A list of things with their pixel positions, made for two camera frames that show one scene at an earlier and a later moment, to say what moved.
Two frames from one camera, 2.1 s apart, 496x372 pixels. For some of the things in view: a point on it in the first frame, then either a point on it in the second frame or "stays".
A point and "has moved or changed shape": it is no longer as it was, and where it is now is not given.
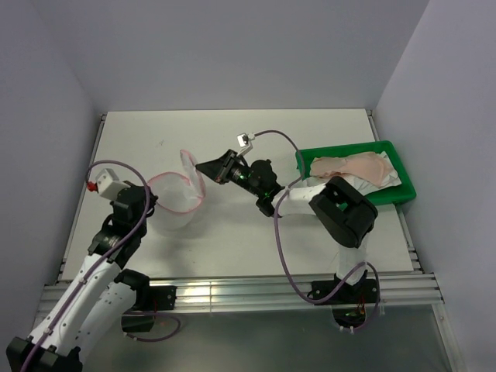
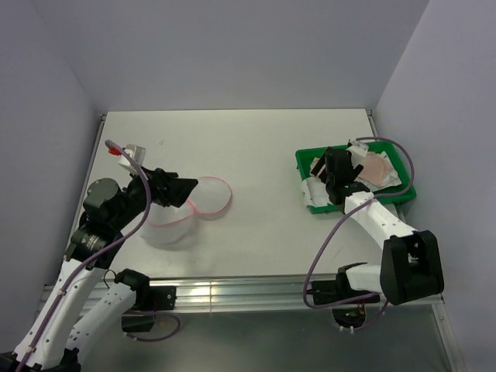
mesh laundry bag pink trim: (179, 195) has moved or changed shape
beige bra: (369, 167) stays
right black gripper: (218, 169) → (356, 170)
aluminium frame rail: (269, 291) stays
